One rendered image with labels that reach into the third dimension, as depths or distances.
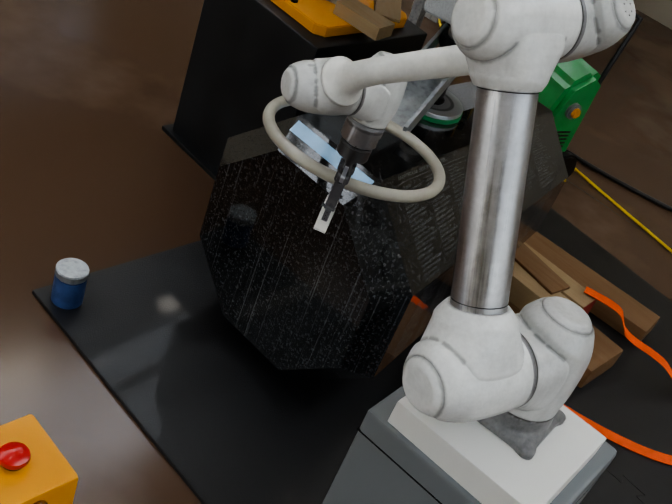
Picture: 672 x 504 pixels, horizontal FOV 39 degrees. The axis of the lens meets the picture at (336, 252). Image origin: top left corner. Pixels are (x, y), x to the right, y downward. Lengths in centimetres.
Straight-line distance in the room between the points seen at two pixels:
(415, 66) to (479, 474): 77
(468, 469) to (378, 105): 78
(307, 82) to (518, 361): 70
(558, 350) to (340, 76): 68
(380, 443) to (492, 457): 22
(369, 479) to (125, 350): 119
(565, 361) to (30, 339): 170
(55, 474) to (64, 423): 147
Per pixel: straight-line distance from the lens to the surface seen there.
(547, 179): 322
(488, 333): 159
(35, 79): 410
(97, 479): 262
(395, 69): 184
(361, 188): 215
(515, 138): 154
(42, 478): 125
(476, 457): 179
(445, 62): 182
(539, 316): 174
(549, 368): 173
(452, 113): 294
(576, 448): 194
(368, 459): 192
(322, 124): 266
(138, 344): 294
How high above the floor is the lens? 208
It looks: 36 degrees down
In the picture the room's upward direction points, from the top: 22 degrees clockwise
